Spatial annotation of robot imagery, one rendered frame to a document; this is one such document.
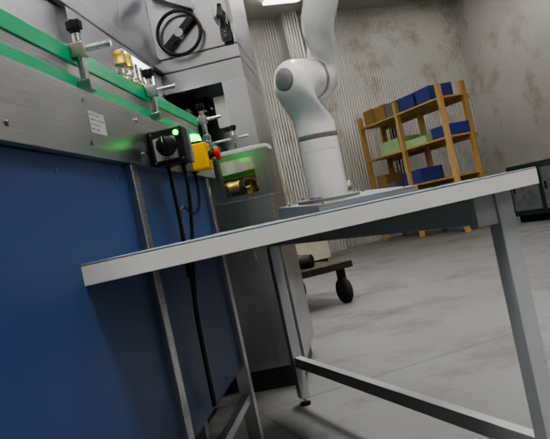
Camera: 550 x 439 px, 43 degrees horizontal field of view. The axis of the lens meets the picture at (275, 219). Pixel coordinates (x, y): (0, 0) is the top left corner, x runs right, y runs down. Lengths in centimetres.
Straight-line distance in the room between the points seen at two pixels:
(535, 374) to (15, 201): 105
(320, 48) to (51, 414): 144
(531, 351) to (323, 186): 82
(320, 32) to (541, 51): 1049
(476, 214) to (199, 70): 202
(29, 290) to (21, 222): 9
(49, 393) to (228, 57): 243
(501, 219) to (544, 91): 1103
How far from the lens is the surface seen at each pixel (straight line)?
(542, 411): 155
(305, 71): 203
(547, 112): 1247
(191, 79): 324
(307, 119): 206
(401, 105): 1118
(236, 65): 322
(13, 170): 100
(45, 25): 210
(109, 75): 151
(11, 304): 92
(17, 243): 97
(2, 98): 98
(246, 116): 317
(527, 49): 1270
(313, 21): 207
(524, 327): 151
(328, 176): 205
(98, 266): 114
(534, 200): 977
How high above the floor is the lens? 76
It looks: level
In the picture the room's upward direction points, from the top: 12 degrees counter-clockwise
